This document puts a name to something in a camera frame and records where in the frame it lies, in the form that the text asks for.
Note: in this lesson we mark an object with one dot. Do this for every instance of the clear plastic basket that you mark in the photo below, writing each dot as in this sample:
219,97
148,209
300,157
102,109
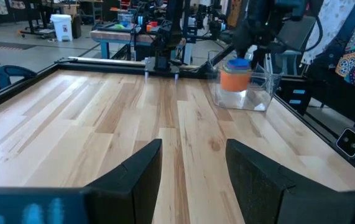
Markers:
248,99

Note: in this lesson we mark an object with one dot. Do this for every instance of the white trash bin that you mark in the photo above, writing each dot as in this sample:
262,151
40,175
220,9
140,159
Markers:
61,28

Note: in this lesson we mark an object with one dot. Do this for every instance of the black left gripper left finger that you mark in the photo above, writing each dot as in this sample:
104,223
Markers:
133,186

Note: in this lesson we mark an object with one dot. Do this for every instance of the orange measuring cup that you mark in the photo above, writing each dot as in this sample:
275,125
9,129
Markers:
235,81

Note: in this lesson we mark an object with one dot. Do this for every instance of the black rolling desk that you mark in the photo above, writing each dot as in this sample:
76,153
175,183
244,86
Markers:
37,18

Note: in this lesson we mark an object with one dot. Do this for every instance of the black diagonal rig strut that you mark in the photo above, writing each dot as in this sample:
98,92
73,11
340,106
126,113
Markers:
332,46

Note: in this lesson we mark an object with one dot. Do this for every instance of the black aluminium table frame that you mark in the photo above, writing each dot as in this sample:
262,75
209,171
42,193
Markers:
102,67

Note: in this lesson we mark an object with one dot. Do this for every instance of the medium blue measuring cup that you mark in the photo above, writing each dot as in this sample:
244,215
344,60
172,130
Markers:
238,63

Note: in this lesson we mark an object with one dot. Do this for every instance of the wooden workbench with blue legs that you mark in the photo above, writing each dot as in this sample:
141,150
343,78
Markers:
118,36

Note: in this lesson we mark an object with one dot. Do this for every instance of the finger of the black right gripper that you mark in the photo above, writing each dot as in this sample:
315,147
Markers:
242,53
259,59

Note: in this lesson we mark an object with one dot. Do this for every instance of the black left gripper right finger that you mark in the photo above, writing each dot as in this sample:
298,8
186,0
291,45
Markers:
258,186

